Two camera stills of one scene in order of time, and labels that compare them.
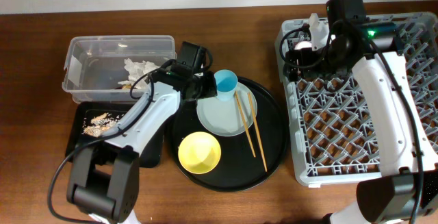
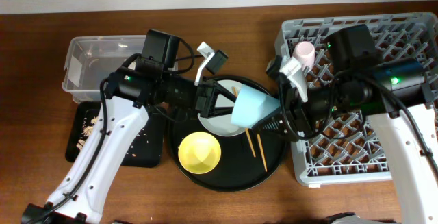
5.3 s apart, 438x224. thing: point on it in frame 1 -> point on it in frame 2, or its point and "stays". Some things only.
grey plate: [224, 118] stays
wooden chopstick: [258, 136] stays
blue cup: [226, 82] -> [251, 106]
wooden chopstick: [243, 120] stays
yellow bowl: [199, 153] stays
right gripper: [302, 56] -> [294, 105]
